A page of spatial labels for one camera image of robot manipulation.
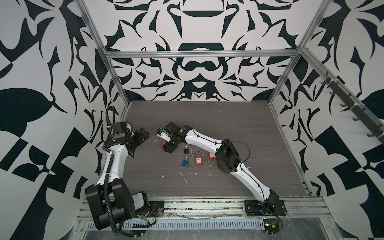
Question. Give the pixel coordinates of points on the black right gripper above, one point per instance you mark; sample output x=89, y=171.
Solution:
x=167, y=147

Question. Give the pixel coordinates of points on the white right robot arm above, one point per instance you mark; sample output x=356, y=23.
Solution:
x=227, y=157

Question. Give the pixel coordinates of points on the red padlock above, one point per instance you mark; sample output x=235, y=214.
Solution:
x=212, y=156
x=198, y=159

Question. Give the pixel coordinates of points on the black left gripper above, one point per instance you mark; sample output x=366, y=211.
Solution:
x=140, y=138

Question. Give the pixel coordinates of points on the blue padlock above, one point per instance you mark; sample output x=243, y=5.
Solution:
x=186, y=162

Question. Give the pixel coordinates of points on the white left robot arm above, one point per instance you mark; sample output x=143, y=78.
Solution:
x=110, y=201

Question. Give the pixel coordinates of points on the white slotted cable duct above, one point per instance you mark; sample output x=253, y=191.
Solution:
x=204, y=224

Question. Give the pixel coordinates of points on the small black padlock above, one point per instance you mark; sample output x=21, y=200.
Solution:
x=186, y=150

